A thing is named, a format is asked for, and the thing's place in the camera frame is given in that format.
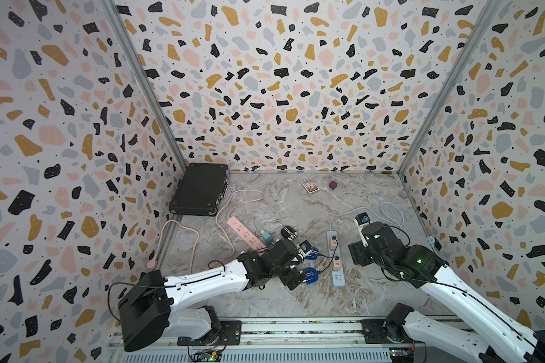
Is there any pink power strip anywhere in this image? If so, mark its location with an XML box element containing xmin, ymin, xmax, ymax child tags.
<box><xmin>226</xmin><ymin>216</ymin><xmax>266</xmax><ymax>251</ymax></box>

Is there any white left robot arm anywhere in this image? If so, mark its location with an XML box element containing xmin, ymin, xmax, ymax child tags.
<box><xmin>115</xmin><ymin>239</ymin><xmax>313</xmax><ymax>352</ymax></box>

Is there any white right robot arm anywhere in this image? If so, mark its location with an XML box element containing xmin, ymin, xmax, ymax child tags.
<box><xmin>348</xmin><ymin>213</ymin><xmax>545</xmax><ymax>362</ymax></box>

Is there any pink plug lower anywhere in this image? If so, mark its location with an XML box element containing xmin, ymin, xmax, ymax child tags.
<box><xmin>332</xmin><ymin>257</ymin><xmax>342</xmax><ymax>272</ymax></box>

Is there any pink plug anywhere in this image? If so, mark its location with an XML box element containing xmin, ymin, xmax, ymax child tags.
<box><xmin>329</xmin><ymin>237</ymin><xmax>339</xmax><ymax>251</ymax></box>
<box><xmin>332</xmin><ymin>257</ymin><xmax>342</xmax><ymax>272</ymax></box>

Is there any pink plug upper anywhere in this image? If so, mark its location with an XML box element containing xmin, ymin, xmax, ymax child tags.
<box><xmin>329</xmin><ymin>237</ymin><xmax>339</xmax><ymax>251</ymax></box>

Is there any white power strip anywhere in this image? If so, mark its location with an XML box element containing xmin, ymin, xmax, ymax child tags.
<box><xmin>326</xmin><ymin>231</ymin><xmax>346</xmax><ymax>287</ymax></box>

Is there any playing card box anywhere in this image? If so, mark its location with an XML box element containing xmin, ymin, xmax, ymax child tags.
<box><xmin>301</xmin><ymin>178</ymin><xmax>320</xmax><ymax>195</ymax></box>

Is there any black briefcase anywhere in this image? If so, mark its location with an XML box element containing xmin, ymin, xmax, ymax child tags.
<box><xmin>169</xmin><ymin>163</ymin><xmax>230</xmax><ymax>216</ymax></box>

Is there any white power strip cable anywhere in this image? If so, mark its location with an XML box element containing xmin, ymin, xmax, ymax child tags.
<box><xmin>329</xmin><ymin>200</ymin><xmax>405</xmax><ymax>244</ymax></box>

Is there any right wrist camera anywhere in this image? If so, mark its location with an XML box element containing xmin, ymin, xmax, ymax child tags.
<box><xmin>354</xmin><ymin>212</ymin><xmax>371</xmax><ymax>234</ymax></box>

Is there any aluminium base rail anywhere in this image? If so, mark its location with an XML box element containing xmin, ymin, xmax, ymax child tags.
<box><xmin>104</xmin><ymin>315</ymin><xmax>500</xmax><ymax>363</ymax></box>

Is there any aluminium corner post right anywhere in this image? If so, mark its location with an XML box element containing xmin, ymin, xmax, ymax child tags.
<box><xmin>398</xmin><ymin>0</ymin><xmax>501</xmax><ymax>178</ymax></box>

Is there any aluminium corner post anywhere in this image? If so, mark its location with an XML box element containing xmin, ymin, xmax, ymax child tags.
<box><xmin>99</xmin><ymin>0</ymin><xmax>186</xmax><ymax>172</ymax></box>
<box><xmin>398</xmin><ymin>0</ymin><xmax>501</xmax><ymax>178</ymax></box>

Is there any aluminium corner post left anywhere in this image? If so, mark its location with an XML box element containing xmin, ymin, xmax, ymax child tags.
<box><xmin>99</xmin><ymin>0</ymin><xmax>186</xmax><ymax>172</ymax></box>

